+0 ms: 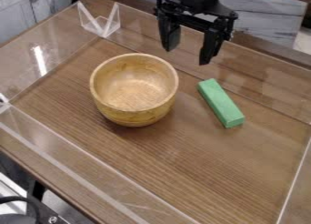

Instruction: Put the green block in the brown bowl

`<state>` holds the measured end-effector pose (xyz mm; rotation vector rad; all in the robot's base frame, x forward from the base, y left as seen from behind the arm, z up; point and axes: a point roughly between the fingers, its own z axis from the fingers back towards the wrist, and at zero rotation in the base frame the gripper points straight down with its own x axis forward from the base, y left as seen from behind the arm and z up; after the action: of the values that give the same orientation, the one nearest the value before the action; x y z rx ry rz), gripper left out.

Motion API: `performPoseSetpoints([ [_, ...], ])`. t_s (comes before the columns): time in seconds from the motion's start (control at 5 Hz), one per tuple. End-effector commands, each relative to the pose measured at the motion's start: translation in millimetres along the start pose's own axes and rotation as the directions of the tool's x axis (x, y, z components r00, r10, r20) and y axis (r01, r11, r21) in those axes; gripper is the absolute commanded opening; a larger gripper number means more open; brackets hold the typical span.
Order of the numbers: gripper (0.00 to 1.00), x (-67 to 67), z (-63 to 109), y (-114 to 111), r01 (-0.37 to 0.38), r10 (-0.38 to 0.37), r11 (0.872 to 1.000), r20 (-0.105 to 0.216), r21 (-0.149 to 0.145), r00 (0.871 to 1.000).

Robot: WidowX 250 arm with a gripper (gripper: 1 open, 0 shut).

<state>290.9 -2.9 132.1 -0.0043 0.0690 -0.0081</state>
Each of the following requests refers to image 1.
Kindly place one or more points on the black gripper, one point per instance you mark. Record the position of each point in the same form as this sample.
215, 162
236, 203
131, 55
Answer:
169, 29

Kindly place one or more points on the brown wooden bowl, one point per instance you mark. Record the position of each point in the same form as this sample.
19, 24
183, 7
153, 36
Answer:
133, 88

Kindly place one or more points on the green rectangular block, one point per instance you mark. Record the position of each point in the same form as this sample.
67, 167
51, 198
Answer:
220, 103

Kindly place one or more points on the black metal clamp base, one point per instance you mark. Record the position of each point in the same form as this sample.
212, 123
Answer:
37, 210

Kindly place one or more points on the clear acrylic corner bracket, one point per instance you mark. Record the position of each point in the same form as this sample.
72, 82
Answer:
101, 26

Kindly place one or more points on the clear acrylic tray wall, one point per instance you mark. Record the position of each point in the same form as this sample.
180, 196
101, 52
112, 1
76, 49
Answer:
111, 198

